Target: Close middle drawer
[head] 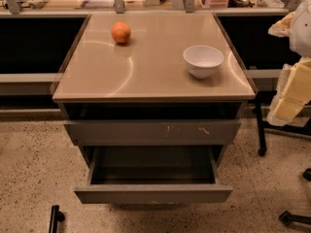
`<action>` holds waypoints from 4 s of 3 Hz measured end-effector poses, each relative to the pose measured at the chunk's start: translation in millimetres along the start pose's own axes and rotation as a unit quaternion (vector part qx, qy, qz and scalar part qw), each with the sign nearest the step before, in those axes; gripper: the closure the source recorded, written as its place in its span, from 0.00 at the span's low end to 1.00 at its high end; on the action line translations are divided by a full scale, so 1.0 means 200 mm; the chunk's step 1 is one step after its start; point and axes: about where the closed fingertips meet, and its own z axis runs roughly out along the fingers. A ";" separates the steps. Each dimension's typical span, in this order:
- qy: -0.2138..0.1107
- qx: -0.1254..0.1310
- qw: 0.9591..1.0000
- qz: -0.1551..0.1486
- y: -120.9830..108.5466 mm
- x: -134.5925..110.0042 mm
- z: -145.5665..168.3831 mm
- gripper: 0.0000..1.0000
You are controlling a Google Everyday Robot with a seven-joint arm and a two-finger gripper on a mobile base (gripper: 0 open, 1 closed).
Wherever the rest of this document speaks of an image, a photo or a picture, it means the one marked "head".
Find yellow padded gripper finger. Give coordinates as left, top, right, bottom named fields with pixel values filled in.
left=266, top=57, right=311, bottom=126

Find grey drawer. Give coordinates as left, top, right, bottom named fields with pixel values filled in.
left=75, top=146, right=232, bottom=204
left=64, top=119, right=241, bottom=146

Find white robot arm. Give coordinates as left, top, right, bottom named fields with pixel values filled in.
left=266, top=0, right=311, bottom=126

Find beige drawer cabinet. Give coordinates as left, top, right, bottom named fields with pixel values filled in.
left=53, top=13, right=256, bottom=120

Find grey top drawer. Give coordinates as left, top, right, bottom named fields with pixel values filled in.
left=64, top=119, right=241, bottom=146

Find black stand leg with caster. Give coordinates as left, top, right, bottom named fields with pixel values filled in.
left=253, top=95, right=311, bottom=156

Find white bowl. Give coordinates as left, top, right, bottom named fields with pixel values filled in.
left=183, top=45, right=225, bottom=79

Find black base bottom right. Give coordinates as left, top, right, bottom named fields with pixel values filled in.
left=279, top=211, right=311, bottom=226

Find orange fruit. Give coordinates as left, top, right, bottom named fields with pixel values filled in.
left=111, top=21, right=131, bottom=44

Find black bar bottom left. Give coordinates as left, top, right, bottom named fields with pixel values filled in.
left=49, top=205, right=65, bottom=233

